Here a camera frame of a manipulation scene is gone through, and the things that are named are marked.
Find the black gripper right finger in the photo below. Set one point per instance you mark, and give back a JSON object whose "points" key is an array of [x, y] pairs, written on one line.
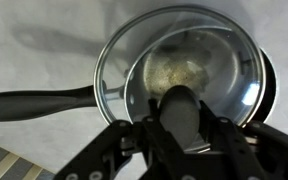
{"points": [[250, 150]]}

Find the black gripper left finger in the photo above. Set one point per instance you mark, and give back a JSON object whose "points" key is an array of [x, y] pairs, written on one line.
{"points": [[117, 146]]}

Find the glass lid with black knob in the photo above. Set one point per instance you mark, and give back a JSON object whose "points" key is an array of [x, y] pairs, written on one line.
{"points": [[179, 115]]}

